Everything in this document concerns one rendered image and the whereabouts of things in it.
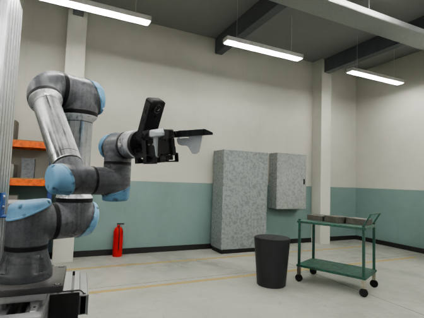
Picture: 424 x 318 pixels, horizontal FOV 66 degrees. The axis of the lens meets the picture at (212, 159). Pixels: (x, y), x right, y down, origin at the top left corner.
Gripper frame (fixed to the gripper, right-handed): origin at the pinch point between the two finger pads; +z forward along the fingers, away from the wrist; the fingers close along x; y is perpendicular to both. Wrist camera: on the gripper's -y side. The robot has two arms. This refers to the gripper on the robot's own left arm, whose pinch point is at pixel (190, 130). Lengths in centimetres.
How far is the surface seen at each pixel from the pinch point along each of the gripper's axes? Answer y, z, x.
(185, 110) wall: -73, -415, -391
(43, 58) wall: -158, -510, -167
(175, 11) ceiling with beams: -239, -376, -344
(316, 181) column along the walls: 96, -277, -665
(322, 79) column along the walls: -142, -264, -695
